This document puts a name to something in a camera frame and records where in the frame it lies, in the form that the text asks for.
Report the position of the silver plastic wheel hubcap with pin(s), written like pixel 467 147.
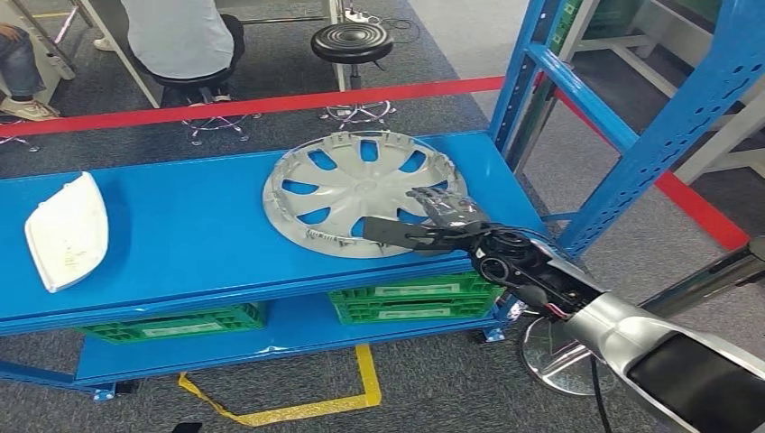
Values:
pixel 352 185

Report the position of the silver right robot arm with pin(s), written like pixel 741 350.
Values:
pixel 603 326

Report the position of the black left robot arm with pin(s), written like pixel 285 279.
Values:
pixel 187 428

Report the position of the blue metal shelf rack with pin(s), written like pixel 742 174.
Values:
pixel 179 227

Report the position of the black round stool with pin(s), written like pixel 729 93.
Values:
pixel 352 42
pixel 191 81

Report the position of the white power strip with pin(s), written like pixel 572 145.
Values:
pixel 358 15

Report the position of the green plastic crate stack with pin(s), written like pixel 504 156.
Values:
pixel 565 18

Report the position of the person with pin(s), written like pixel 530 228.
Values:
pixel 179 36
pixel 18 66
pixel 104 45

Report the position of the white plastic mirror cover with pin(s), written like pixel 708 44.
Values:
pixel 66 233

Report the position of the dark grey metal post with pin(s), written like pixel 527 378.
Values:
pixel 526 131

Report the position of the chrome stanchion post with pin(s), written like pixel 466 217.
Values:
pixel 550 364

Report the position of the white table frame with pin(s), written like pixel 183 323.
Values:
pixel 120 54

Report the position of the white workbench frame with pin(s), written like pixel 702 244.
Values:
pixel 717 140

